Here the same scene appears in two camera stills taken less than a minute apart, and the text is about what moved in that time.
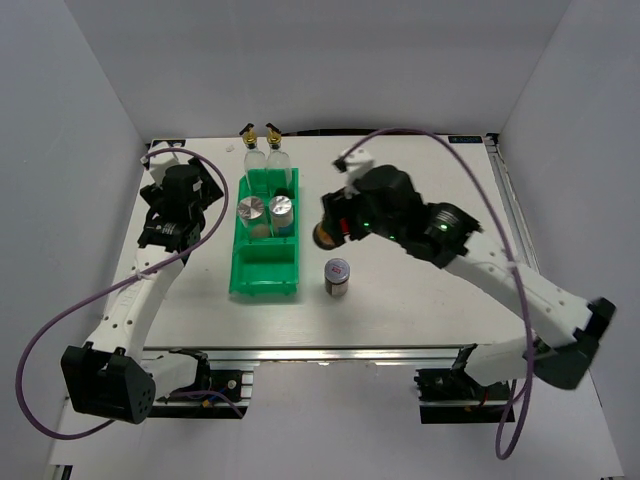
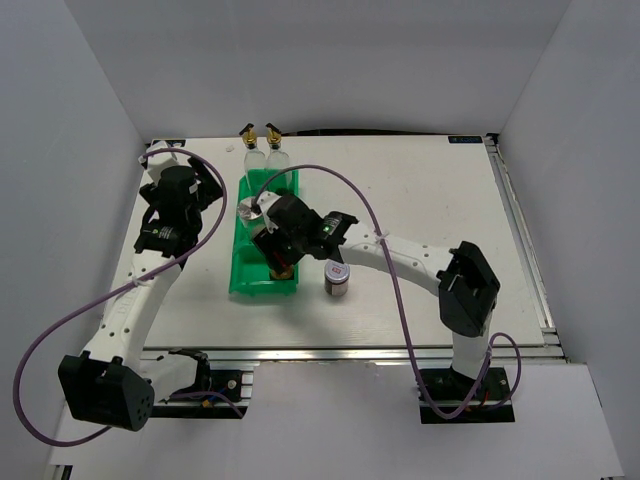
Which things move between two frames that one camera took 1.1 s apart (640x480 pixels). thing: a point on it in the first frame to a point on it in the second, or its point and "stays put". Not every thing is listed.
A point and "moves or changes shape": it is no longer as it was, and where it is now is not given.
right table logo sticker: x=465 y=139 stays put
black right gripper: x=337 y=206 to x=267 y=243
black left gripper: x=209 y=191 stays put
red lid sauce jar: x=322 y=237 moves or changes shape
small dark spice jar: x=336 y=275 stays put
